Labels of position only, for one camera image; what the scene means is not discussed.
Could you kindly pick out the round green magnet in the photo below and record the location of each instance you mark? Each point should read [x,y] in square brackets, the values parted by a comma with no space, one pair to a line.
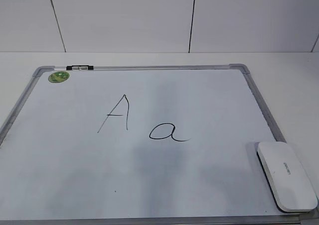
[58,77]

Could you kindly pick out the white board with grey frame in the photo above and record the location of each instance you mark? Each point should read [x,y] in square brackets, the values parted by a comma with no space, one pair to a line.
[140,145]

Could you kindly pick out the black and silver hanging clip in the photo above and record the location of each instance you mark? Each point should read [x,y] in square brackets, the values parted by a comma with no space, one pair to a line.
[79,67]

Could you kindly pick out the white board eraser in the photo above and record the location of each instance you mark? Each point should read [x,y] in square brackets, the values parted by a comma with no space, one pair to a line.
[287,178]

